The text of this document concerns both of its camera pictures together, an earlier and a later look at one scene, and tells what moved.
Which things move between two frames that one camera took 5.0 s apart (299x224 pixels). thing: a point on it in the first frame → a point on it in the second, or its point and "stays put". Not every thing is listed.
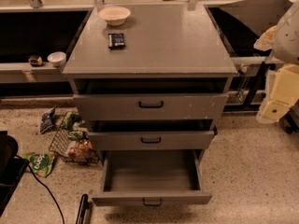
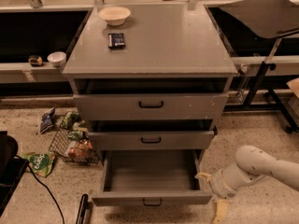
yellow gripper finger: [266, 39] → [203, 175]
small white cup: [57, 58] stays put
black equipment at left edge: [12, 170] stays put
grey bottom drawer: [153, 177] stays put
